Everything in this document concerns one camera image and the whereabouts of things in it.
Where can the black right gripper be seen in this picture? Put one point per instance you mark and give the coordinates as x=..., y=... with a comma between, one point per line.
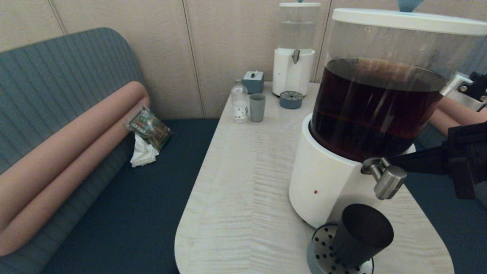
x=468, y=152

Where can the large metal dispenser tap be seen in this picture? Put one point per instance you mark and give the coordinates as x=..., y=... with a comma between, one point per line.
x=389, y=182

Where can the black tapered cup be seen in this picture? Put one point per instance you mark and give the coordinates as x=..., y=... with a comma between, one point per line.
x=361, y=233

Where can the grey-blue plastic cup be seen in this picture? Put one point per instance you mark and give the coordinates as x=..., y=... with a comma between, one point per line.
x=257, y=107

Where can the dark blue seat cushion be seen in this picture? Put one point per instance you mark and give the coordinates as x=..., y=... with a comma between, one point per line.
x=437, y=228
x=133, y=213

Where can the large dark tea dispenser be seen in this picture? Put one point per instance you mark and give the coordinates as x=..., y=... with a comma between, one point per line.
x=323, y=182

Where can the large perforated drip tray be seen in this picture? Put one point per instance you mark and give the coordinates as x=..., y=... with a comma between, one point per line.
x=321, y=247

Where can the large white dispenser lid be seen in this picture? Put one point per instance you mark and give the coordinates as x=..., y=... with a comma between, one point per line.
x=399, y=21

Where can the small perforated drip tray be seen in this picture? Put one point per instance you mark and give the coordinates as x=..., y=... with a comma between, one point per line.
x=291, y=100

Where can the small clear water dispenser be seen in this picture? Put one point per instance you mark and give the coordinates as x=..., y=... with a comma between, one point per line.
x=291, y=75

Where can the small metal dispenser tap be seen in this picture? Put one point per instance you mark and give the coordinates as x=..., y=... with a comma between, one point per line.
x=295, y=56

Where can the grey-blue tissue box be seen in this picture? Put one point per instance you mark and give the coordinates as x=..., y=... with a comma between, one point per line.
x=253, y=83

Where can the clear plastic bottle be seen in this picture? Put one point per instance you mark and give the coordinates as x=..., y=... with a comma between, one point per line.
x=239, y=104

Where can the small white dispenser lid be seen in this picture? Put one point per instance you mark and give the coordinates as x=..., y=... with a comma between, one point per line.
x=299, y=5

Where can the green snack packet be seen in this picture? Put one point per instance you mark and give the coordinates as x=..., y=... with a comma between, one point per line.
x=150, y=129

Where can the crumpled white tissue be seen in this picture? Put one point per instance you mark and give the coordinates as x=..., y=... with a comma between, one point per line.
x=144, y=154

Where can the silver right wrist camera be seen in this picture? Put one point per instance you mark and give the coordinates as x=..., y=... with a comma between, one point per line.
x=458, y=89

